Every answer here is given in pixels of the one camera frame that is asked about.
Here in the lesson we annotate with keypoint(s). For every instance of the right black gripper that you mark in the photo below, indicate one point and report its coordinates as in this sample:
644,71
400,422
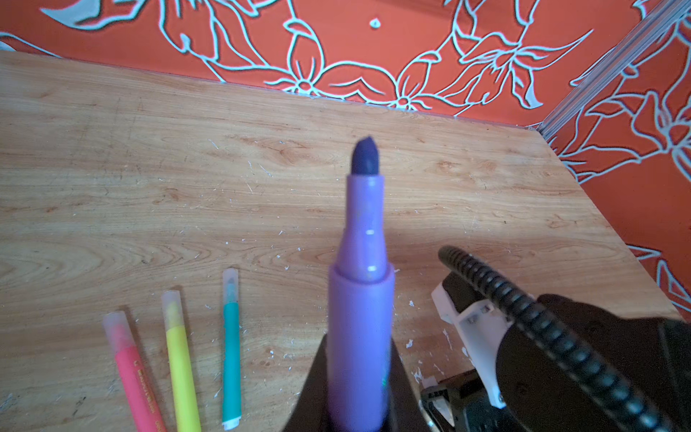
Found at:
595,372

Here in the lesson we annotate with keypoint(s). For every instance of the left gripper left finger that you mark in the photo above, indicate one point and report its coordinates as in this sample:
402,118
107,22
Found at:
311,413

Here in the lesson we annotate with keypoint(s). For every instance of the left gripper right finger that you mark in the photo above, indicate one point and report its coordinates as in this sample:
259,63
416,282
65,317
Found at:
404,414

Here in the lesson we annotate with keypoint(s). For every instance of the green marker pen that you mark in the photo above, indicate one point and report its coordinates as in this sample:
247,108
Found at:
231,388

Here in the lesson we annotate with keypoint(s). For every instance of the yellow marker pen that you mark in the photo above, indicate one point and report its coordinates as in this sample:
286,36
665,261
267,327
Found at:
181,372

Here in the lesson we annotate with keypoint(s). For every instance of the purple marker pen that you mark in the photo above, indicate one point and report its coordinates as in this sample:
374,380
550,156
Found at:
360,300

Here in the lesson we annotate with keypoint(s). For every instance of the pink marker pen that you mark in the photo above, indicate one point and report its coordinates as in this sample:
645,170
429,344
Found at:
140,396

